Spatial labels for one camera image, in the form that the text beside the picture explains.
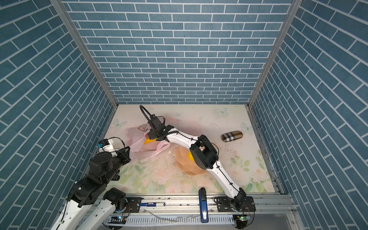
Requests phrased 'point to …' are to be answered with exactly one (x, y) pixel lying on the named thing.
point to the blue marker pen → (152, 204)
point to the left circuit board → (118, 219)
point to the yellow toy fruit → (190, 156)
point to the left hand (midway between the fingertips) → (135, 147)
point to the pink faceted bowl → (184, 164)
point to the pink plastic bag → (140, 151)
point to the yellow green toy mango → (148, 140)
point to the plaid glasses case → (232, 135)
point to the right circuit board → (243, 218)
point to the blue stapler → (203, 205)
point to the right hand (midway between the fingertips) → (153, 131)
